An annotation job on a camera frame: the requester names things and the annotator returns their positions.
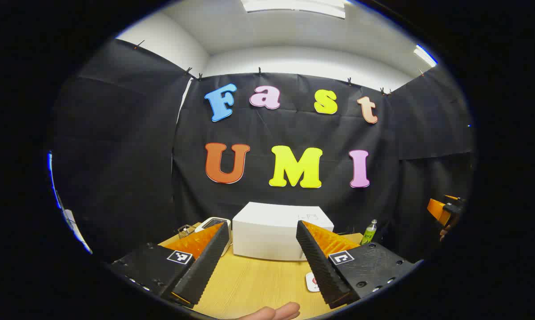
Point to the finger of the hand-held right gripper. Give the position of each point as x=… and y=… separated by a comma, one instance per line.
x=437, y=210

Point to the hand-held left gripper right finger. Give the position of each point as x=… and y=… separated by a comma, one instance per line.
x=320, y=266

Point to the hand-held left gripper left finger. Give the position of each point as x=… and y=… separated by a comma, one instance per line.
x=205, y=266

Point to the white plate of food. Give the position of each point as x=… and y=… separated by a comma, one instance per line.
x=311, y=282

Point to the white microwave oven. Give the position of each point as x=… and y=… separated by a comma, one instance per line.
x=267, y=231

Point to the white toaster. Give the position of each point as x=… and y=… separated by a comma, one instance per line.
x=203, y=226

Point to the green drink bottle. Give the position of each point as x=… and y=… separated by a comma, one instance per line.
x=368, y=233

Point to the black backdrop cloth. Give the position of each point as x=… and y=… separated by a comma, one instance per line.
x=129, y=155

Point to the white printed board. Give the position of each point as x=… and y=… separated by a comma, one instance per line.
x=69, y=218

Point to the ceiling light panel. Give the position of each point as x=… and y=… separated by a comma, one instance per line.
x=424, y=55
x=294, y=6

